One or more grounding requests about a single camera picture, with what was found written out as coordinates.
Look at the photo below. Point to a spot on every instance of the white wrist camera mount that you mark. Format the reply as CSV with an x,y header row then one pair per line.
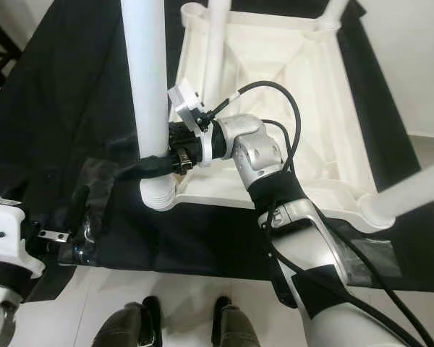
x,y
7,235
184,97

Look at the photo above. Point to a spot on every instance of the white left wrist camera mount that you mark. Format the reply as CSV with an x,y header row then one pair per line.
x,y
7,235

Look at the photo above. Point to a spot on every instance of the dark robot foot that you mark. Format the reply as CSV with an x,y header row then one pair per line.
x,y
126,325
235,325

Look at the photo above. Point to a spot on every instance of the dark robot left foot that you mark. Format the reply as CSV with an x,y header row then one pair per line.
x,y
126,325

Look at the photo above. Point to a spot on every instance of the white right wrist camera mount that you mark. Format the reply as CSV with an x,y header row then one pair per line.
x,y
184,97

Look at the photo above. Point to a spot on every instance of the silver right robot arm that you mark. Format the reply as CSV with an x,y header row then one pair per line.
x,y
260,152

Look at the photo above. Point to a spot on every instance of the clear tape patch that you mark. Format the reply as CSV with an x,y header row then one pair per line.
x,y
101,181
376,264

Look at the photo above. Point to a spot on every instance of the black plastic table cover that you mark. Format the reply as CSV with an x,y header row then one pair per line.
x,y
58,108

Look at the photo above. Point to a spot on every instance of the dark robot right foot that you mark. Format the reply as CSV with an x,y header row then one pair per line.
x,y
235,325

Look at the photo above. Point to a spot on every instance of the white plastic table top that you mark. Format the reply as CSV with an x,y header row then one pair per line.
x,y
275,58

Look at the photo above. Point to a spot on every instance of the black round stool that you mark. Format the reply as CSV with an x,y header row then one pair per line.
x,y
0,58

